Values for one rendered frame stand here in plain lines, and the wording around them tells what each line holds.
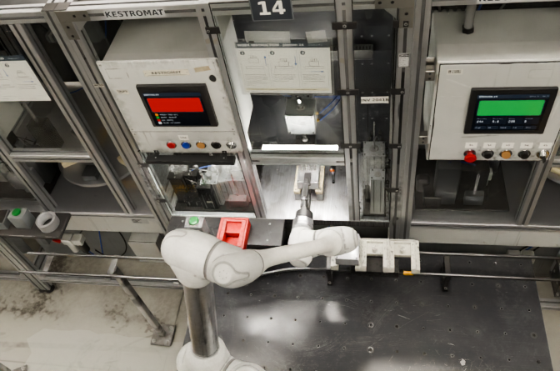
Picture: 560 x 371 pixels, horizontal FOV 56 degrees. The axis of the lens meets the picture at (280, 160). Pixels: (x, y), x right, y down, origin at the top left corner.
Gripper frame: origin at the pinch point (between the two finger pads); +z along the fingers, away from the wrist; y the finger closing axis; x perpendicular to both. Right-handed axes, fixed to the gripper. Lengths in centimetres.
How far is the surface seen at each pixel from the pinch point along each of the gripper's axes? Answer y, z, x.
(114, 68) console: 80, -15, 57
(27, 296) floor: -101, -17, 187
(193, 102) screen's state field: 66, -17, 32
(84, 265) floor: -101, 6, 156
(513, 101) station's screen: 65, -17, -72
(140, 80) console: 74, -15, 49
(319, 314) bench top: -32, -47, -6
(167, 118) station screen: 58, -17, 44
